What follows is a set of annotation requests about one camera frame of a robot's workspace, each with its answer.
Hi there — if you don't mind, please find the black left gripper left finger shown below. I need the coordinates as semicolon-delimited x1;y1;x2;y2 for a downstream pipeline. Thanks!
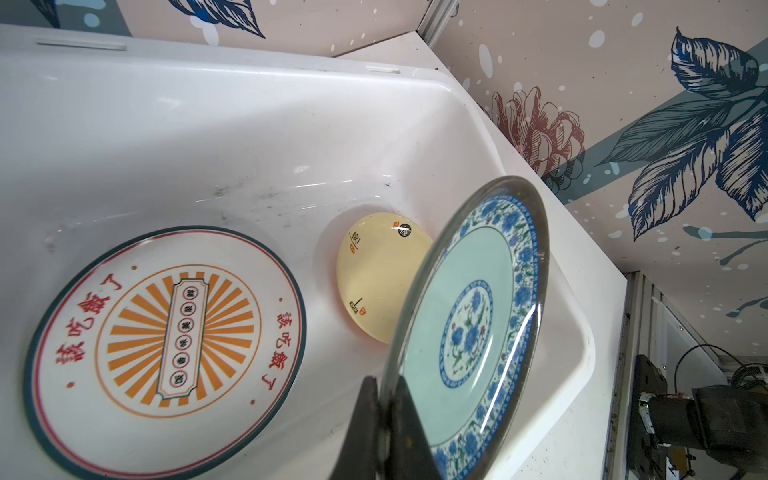
329;376;380;480

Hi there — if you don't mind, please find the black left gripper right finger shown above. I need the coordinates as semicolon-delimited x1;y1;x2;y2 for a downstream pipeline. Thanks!
388;376;441;480

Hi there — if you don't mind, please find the green blue floral plate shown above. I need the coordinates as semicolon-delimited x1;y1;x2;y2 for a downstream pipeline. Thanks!
378;176;550;479

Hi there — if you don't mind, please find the cream yellow plate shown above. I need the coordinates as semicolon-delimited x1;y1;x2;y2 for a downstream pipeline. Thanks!
336;212;433;344

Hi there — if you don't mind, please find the white plate orange sunburst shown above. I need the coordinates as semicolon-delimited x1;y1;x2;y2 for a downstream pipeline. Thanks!
23;225;307;479

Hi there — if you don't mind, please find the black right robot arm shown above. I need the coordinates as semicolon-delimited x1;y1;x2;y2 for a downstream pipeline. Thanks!
626;355;767;479

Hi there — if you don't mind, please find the white plastic bin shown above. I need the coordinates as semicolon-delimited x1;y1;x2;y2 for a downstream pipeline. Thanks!
0;23;598;480

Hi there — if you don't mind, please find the aluminium frame post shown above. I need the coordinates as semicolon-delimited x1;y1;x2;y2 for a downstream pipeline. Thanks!
417;0;460;48

